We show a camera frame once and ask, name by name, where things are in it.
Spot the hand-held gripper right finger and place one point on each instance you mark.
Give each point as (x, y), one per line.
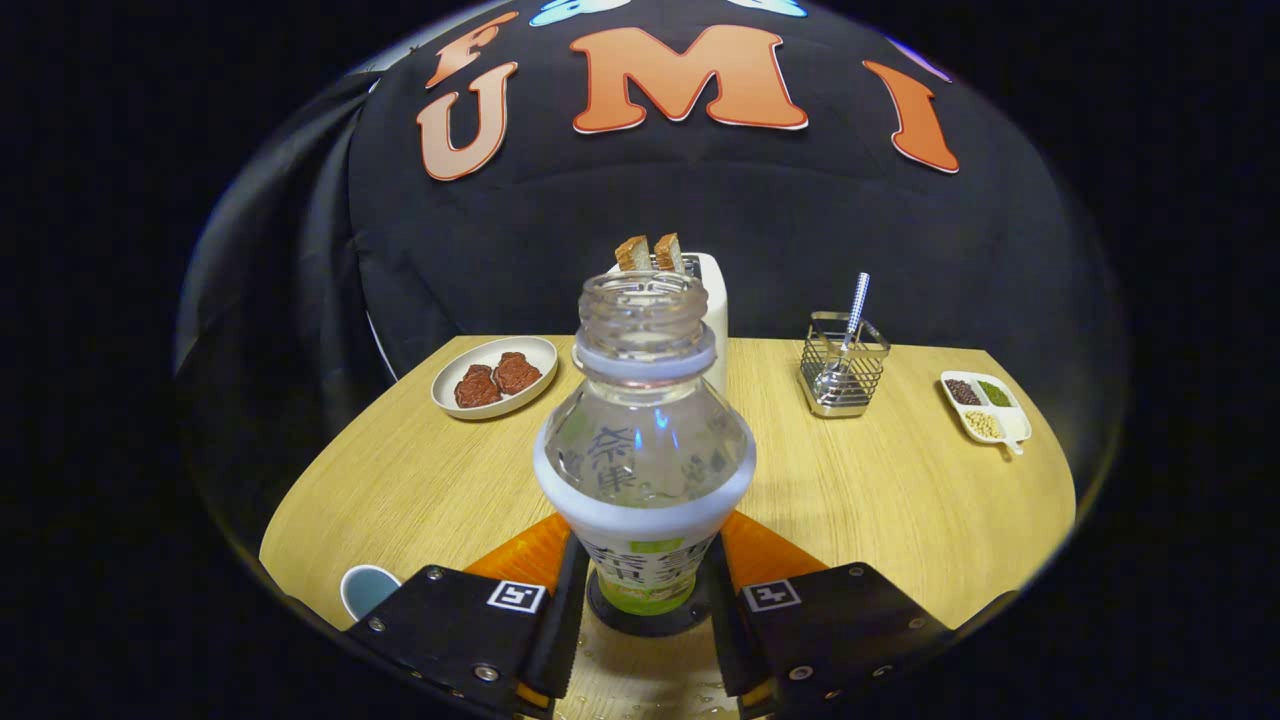
(725, 630)

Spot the white cup with blue inside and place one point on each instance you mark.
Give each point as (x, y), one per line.
(362, 590)

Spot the white divided bean dish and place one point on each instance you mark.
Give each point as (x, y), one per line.
(1012, 425)

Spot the red-brown meat piece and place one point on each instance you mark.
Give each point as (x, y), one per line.
(478, 387)
(517, 372)

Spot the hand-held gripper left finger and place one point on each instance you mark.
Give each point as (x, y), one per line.
(568, 620)

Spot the clear plastic juice bottle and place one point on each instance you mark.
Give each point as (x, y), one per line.
(645, 460)

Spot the wooden table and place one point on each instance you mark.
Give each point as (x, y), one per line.
(850, 500)

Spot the dark round coaster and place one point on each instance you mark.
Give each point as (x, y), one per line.
(650, 626)

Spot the cream white toaster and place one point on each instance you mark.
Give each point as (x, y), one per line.
(715, 300)

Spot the brown toast slice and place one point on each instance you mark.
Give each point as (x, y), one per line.
(633, 254)
(669, 252)

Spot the round white plate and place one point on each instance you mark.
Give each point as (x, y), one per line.
(450, 385)

